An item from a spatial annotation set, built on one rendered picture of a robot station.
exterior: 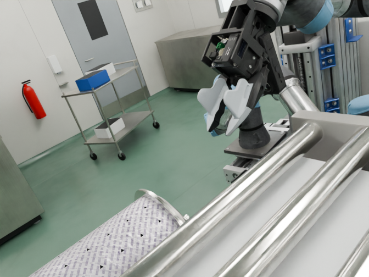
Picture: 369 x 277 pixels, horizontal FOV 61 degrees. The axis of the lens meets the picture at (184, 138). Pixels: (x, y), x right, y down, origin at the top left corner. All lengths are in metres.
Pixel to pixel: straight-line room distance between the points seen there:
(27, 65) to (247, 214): 4.85
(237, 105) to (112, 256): 0.28
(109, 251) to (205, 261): 0.26
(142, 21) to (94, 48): 1.01
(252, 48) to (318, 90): 0.87
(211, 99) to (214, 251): 0.40
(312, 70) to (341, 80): 0.14
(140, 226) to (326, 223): 0.29
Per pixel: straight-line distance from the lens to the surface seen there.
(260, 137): 1.49
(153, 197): 0.44
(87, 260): 0.41
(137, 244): 0.41
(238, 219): 0.18
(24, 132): 5.02
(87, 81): 3.60
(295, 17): 0.68
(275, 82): 0.59
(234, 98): 0.50
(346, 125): 0.21
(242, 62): 0.51
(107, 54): 5.39
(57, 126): 5.12
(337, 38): 1.37
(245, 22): 0.54
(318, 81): 1.36
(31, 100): 4.82
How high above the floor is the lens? 1.55
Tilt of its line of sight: 24 degrees down
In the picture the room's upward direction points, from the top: 18 degrees counter-clockwise
